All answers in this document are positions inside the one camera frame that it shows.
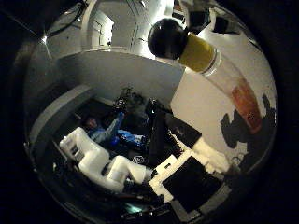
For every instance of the person in blue shirt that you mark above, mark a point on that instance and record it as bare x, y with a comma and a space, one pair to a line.
101, 132

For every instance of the black monitor stand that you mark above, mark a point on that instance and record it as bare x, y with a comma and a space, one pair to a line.
159, 130

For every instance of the clear spray bottle orange liquid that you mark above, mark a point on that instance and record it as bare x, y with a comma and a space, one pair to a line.
197, 53

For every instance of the white cabinet door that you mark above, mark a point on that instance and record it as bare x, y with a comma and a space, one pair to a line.
102, 28

